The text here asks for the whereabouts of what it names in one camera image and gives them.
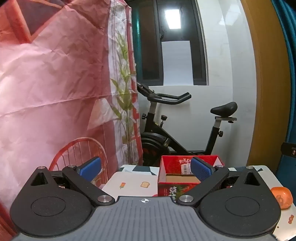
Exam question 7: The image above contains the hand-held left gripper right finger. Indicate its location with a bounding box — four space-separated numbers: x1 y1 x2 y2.
177 157 266 207

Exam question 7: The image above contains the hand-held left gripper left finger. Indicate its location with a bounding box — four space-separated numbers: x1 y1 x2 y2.
30 156 115 206

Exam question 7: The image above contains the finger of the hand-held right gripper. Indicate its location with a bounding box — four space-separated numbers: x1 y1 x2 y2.
281 142 296 159

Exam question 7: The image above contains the red cardboard box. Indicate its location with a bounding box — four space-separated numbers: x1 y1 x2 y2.
157 155 225 204

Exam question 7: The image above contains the printed white table mat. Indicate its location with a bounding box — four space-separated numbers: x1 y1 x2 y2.
102 164 296 241

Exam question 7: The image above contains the black exercise bike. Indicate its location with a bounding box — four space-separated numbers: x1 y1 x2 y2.
136 82 238 166

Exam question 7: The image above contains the teal curtain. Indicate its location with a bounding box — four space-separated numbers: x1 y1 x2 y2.
270 0 296 202

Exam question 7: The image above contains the dark window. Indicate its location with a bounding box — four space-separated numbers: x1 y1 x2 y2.
133 0 207 86

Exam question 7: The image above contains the wooden door frame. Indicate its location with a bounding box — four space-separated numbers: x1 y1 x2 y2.
242 0 292 167

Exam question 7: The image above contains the pink printed wall cloth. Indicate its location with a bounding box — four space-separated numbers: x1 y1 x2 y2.
0 0 142 241

